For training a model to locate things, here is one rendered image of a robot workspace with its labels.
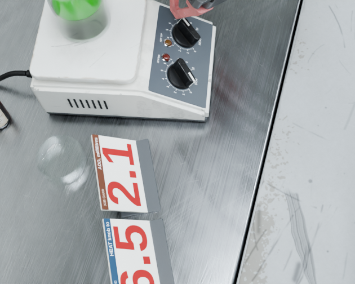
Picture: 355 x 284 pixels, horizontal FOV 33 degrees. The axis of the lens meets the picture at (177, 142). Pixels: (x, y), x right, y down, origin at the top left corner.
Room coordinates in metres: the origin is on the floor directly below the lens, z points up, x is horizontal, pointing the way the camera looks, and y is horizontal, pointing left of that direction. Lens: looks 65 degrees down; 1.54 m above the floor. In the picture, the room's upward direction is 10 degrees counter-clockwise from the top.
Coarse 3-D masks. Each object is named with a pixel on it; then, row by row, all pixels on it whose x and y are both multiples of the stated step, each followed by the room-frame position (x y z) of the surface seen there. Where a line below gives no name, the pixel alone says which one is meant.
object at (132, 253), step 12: (120, 228) 0.20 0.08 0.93; (132, 228) 0.20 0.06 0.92; (144, 228) 0.20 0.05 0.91; (120, 240) 0.19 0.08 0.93; (132, 240) 0.19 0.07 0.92; (144, 240) 0.19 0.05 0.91; (120, 252) 0.17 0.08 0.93; (132, 252) 0.17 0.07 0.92; (144, 252) 0.17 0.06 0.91; (120, 264) 0.16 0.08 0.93; (132, 264) 0.16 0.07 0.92; (144, 264) 0.16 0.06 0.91; (120, 276) 0.15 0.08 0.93; (132, 276) 0.15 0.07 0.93; (144, 276) 0.15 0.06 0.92
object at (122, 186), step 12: (108, 144) 0.30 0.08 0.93; (120, 144) 0.30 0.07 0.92; (108, 156) 0.28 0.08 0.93; (120, 156) 0.29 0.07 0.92; (132, 156) 0.29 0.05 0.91; (108, 168) 0.27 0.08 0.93; (120, 168) 0.27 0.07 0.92; (132, 168) 0.27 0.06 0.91; (108, 180) 0.25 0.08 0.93; (120, 180) 0.26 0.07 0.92; (132, 180) 0.26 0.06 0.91; (108, 192) 0.24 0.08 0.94; (120, 192) 0.24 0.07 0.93; (132, 192) 0.24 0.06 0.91; (108, 204) 0.23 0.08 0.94; (120, 204) 0.23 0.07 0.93; (132, 204) 0.23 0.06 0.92
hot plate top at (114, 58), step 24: (120, 0) 0.45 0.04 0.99; (144, 0) 0.44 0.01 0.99; (48, 24) 0.43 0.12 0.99; (120, 24) 0.42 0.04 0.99; (48, 48) 0.40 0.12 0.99; (72, 48) 0.40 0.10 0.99; (96, 48) 0.39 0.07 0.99; (120, 48) 0.38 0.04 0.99; (48, 72) 0.37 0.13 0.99; (72, 72) 0.36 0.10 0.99; (96, 72) 0.36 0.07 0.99; (120, 72) 0.35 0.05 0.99
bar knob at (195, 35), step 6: (180, 24) 0.42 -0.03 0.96; (186, 24) 0.42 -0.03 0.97; (174, 30) 0.42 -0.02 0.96; (180, 30) 0.42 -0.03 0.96; (186, 30) 0.41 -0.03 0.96; (192, 30) 0.41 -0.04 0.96; (174, 36) 0.41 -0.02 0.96; (180, 36) 0.41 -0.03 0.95; (186, 36) 0.41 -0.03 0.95; (192, 36) 0.40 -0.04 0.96; (198, 36) 0.40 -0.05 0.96; (180, 42) 0.40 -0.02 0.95; (186, 42) 0.40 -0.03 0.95; (192, 42) 0.40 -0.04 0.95
